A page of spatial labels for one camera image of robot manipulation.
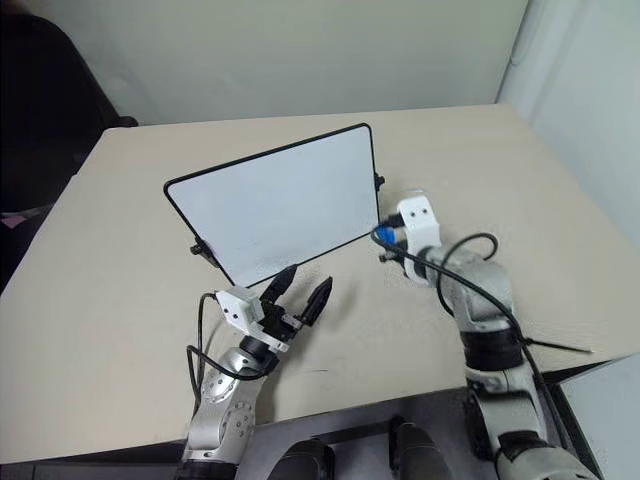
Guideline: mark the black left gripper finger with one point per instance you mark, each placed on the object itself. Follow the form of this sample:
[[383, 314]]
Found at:
[[281, 285], [316, 302]]

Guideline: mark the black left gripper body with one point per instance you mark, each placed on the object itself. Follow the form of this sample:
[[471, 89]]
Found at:
[[277, 322]]

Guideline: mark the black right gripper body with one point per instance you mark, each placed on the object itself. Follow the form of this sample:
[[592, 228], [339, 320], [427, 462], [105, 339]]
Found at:
[[400, 254]]

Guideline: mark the blue whiteboard eraser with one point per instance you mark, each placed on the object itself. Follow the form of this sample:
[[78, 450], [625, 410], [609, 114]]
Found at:
[[389, 234]]

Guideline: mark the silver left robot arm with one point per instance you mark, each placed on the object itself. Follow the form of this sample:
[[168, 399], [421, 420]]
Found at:
[[225, 400]]

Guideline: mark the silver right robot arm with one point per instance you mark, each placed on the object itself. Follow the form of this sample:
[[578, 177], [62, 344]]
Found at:
[[480, 295]]

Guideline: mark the black framed whiteboard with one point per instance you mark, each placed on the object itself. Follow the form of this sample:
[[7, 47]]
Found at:
[[280, 210]]

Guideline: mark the black zip tie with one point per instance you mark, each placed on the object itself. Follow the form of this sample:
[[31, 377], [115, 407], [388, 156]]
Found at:
[[555, 346]]

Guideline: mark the dark rounded shape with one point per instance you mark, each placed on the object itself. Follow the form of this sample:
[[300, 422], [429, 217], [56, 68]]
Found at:
[[422, 452]]

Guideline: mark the black chair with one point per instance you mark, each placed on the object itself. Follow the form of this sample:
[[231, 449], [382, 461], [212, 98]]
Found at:
[[45, 110]]

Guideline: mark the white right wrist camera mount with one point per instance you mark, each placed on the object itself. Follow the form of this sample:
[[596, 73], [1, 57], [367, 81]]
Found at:
[[420, 222]]

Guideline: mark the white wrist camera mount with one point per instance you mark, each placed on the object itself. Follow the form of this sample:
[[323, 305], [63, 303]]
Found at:
[[240, 307], [420, 222]]

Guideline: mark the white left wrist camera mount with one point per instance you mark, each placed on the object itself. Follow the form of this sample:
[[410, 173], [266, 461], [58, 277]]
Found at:
[[240, 307]]

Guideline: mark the white wall conduit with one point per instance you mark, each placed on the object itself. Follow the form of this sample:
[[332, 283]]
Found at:
[[520, 30]]

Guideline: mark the white panel with black frame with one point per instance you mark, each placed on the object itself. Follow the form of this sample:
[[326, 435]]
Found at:
[[605, 415]]

